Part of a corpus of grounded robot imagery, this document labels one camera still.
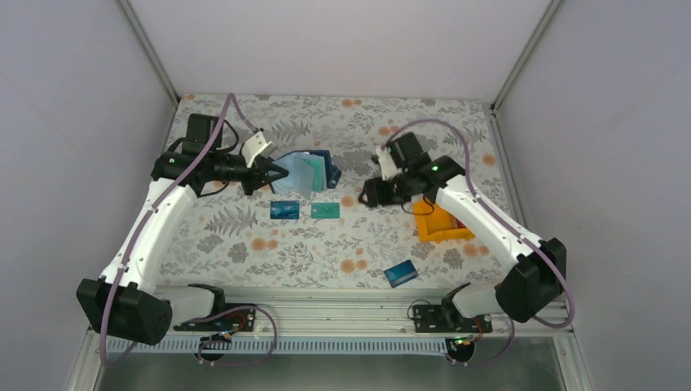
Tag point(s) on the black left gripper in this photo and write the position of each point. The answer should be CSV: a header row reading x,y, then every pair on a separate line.
x,y
259,175

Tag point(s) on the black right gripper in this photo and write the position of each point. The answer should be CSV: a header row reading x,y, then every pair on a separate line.
x,y
372,188

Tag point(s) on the blue leather card holder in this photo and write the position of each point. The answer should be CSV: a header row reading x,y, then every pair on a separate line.
x,y
308,171

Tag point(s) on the dark blue credit card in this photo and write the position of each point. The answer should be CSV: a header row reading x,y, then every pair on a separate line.
x,y
284,210

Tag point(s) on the teal credit card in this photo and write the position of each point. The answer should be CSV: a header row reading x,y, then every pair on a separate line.
x,y
325,210

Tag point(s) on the blue striped credit card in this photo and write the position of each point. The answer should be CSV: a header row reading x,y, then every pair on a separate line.
x,y
401,273

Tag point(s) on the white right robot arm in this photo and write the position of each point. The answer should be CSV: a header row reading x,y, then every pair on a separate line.
x,y
532,269

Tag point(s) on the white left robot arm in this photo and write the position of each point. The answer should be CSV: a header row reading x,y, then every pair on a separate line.
x,y
122,302

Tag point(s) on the floral table cloth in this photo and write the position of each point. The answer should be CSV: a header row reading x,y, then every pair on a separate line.
x,y
228,238

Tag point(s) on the yellow plastic bin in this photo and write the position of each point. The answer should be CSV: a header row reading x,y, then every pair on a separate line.
x,y
435,224

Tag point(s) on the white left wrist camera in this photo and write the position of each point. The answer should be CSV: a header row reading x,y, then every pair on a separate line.
x,y
255,146

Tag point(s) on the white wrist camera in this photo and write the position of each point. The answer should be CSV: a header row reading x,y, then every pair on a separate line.
x,y
383,158
255,146

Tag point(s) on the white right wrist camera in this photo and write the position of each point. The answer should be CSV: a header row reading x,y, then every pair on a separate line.
x,y
383,158

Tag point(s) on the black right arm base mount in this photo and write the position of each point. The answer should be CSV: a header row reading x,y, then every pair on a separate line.
x,y
448,319

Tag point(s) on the aluminium rail base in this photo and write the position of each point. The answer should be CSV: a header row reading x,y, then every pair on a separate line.
x,y
363,321

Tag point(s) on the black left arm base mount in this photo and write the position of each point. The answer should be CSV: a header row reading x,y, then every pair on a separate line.
x,y
240,321

